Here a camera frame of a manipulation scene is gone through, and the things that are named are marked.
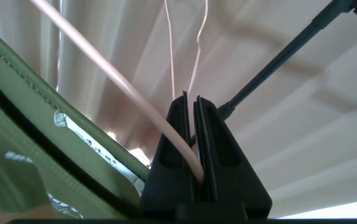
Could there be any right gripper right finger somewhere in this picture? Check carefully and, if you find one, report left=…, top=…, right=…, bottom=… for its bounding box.
left=193, top=95, right=272, bottom=218

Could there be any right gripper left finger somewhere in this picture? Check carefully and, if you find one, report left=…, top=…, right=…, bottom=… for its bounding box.
left=140, top=91, right=198, bottom=218

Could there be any green printed shirt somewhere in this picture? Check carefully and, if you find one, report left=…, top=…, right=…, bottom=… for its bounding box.
left=0, top=18, right=151, bottom=220

